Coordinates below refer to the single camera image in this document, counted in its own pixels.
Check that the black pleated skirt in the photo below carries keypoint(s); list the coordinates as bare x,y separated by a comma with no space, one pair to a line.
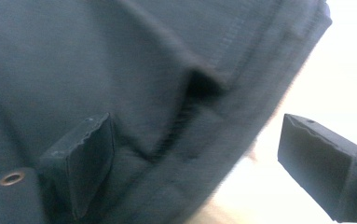
135,77

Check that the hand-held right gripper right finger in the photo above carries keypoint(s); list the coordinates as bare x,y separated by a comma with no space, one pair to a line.
319,168

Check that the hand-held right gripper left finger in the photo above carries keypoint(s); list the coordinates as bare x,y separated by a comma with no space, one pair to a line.
79,165

